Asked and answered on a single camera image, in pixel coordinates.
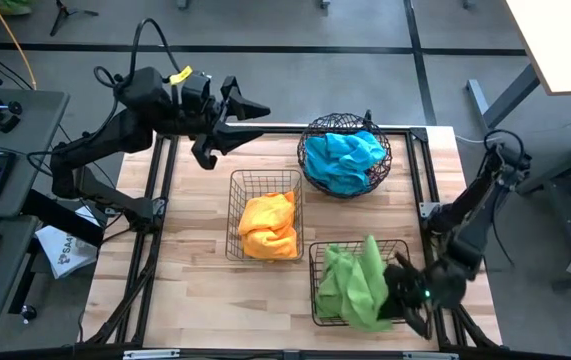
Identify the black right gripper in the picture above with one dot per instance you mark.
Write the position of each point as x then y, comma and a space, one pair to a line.
405, 292

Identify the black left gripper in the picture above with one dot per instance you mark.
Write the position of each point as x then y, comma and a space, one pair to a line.
200, 124

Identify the yellow microfiber towel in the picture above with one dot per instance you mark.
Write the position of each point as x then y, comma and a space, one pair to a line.
265, 212

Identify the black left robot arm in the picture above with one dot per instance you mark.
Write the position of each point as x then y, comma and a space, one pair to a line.
115, 135

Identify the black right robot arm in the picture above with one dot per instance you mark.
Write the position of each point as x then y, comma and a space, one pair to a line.
470, 220

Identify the yellow tape tag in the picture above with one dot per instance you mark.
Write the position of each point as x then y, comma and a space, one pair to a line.
181, 75

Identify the grey furniture foot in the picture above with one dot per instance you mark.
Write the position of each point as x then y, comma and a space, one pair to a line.
183, 4
324, 4
467, 3

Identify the black metal beam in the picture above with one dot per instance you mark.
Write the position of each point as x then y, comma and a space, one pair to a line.
65, 217

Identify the grey side desk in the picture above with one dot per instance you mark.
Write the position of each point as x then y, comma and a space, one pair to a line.
30, 130

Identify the black tripod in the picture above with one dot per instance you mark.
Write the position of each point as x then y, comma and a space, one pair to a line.
62, 12

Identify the white printed paper bag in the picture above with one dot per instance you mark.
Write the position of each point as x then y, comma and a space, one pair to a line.
65, 252

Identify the grey table leg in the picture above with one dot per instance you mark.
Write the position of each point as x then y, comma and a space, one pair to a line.
510, 97

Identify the green cloth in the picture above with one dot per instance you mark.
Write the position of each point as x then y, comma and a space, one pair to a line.
15, 6

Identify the black round knob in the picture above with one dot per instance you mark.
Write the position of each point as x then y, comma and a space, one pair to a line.
29, 313

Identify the white table top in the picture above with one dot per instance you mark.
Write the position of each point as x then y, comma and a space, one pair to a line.
565, 40

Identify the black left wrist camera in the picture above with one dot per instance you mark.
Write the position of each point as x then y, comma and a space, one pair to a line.
196, 92

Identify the silver metal bracket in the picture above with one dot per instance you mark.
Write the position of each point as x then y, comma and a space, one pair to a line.
150, 355
430, 356

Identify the black aluminium table frame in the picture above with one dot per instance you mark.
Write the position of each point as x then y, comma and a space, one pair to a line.
421, 135

